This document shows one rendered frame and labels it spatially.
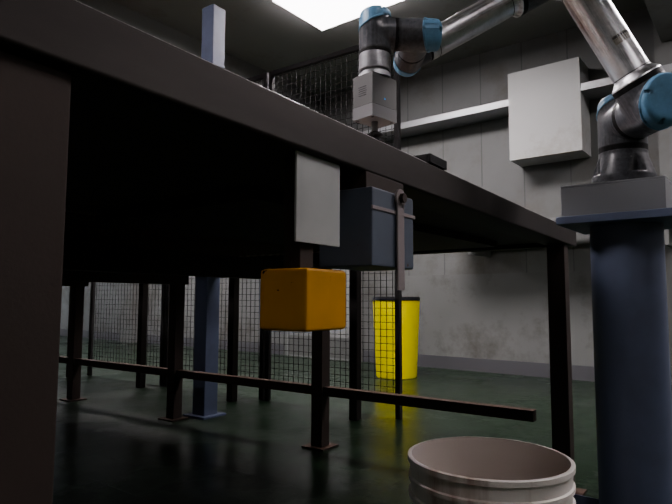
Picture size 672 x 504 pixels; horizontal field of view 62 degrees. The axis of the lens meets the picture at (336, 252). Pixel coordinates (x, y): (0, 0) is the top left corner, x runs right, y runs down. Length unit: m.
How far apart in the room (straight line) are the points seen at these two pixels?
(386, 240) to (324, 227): 0.13
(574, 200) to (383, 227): 0.80
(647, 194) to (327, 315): 1.00
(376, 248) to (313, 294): 0.17
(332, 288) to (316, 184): 0.14
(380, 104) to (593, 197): 0.60
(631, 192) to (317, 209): 0.96
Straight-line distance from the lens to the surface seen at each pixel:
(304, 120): 0.75
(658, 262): 1.56
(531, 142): 5.09
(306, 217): 0.74
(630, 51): 1.52
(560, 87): 5.15
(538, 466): 1.26
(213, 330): 3.29
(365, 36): 1.39
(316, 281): 0.71
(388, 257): 0.87
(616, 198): 1.55
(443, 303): 5.54
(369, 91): 1.32
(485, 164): 5.51
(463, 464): 1.29
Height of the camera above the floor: 0.66
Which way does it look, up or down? 5 degrees up
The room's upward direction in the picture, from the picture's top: straight up
